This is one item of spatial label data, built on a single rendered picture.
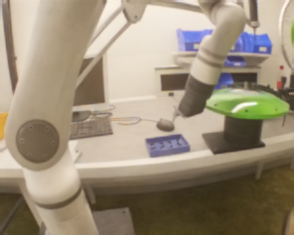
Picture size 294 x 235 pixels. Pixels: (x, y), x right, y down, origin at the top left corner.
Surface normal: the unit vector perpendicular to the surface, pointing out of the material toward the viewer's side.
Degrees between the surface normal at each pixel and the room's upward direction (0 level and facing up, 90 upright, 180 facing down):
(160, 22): 90
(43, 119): 88
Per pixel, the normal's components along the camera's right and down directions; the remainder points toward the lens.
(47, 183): 0.08, -0.81
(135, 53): 0.07, 0.31
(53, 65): 0.52, 0.17
